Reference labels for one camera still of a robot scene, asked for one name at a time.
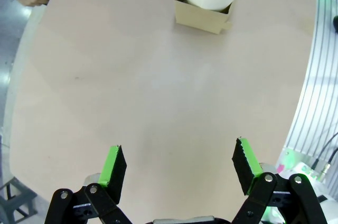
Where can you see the black metal stool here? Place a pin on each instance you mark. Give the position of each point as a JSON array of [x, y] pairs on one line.
[[16, 197]]

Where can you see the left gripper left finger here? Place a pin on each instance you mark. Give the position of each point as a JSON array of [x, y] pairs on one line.
[[112, 179]]

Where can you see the brown cardboard cup carrier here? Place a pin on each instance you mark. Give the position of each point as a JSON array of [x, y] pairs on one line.
[[198, 20]]

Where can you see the aluminium slotted frame rail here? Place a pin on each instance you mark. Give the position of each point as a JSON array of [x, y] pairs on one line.
[[317, 89]]

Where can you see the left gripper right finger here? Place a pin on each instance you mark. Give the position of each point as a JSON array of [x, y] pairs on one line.
[[247, 166]]

